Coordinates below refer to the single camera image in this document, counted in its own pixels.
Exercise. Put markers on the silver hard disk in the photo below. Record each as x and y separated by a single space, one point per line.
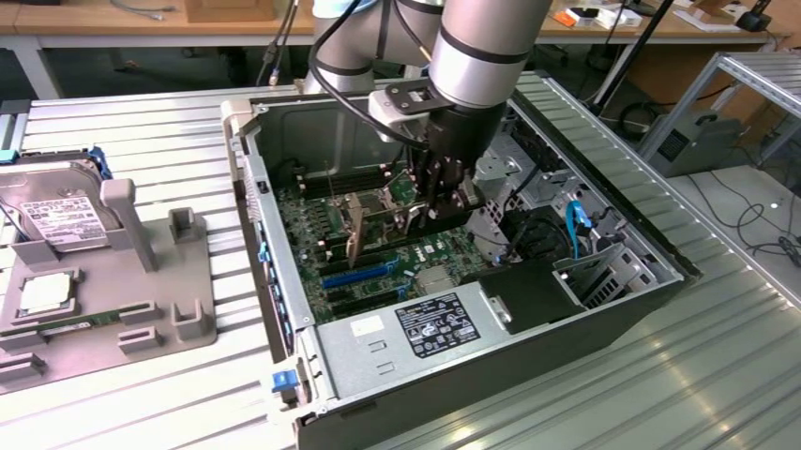
63 215

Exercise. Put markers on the thin locking lever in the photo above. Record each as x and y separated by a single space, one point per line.
330 180

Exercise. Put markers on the aluminium profile frame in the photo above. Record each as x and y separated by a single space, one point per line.
750 70

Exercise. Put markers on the green graphics card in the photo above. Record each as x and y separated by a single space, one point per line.
354 234

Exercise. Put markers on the black RAM slot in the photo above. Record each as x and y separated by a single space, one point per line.
319 188
350 177

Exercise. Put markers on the grey box device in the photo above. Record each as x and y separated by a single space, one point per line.
706 145

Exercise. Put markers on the white flat box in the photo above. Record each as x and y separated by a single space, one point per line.
616 19

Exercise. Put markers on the wooden desk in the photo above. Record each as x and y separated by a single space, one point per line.
620 32

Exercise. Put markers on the long black expansion slot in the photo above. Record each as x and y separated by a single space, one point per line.
382 262

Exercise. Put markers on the orange small box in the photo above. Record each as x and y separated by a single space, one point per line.
566 19

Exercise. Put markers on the black open PC case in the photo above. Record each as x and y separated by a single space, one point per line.
564 365

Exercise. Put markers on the silver CPU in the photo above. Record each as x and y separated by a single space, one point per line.
44 293

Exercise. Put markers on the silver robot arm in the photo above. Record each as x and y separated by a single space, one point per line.
482 56

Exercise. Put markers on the black tripod pole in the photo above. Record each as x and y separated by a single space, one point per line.
633 51

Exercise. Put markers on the silver power supply unit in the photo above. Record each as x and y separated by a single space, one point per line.
375 347

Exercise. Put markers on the black RAM stick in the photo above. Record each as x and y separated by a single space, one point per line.
387 249

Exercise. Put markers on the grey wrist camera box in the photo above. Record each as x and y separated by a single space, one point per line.
394 117

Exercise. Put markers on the green RAM stick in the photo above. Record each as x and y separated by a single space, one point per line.
75 323

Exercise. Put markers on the black plastic shroud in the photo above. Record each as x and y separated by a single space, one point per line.
531 295

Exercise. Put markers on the silver disk bay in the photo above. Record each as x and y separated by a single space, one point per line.
626 267

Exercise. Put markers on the silver drive cage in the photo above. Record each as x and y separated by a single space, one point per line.
501 172

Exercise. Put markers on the open cardboard tray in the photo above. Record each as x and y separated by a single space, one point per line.
706 19

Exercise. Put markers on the black webcam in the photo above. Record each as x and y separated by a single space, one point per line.
750 21

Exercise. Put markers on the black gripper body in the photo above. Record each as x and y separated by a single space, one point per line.
466 131

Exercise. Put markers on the short black expansion slot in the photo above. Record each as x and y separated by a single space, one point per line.
369 307
363 297

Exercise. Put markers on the silver chipset heatsink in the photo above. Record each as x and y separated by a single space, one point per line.
434 277

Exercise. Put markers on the blue disk caddy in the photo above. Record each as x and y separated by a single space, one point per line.
100 161

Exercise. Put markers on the green motherboard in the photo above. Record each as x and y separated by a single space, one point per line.
450 253

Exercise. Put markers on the grey parts rack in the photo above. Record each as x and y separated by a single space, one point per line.
126 290

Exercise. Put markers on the black and white device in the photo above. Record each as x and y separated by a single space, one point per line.
585 19

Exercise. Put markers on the blue case latch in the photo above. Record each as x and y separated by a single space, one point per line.
283 380

